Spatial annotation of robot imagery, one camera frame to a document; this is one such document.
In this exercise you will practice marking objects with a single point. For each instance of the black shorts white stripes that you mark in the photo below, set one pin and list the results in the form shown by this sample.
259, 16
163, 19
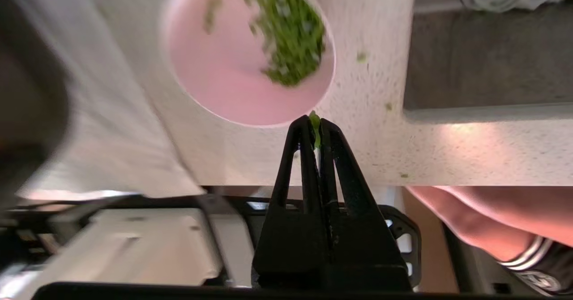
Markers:
550, 264

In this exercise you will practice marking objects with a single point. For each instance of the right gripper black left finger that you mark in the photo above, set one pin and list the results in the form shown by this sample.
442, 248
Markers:
286, 246

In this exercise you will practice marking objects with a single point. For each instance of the pink bowl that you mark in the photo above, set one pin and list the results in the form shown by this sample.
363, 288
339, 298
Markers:
224, 76

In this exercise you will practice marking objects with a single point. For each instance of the chopped green scallions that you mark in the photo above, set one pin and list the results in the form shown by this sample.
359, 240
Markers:
291, 36

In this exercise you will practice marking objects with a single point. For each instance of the bare person leg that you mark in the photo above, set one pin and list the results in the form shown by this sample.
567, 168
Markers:
483, 219

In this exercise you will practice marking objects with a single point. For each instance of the black perforated bracket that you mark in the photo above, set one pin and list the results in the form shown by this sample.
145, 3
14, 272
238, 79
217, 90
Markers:
414, 242

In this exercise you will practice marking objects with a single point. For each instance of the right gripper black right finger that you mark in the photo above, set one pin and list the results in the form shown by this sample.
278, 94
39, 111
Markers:
358, 246

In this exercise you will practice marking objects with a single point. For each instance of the stainless steel sink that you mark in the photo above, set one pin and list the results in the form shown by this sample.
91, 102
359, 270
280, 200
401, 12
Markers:
483, 58

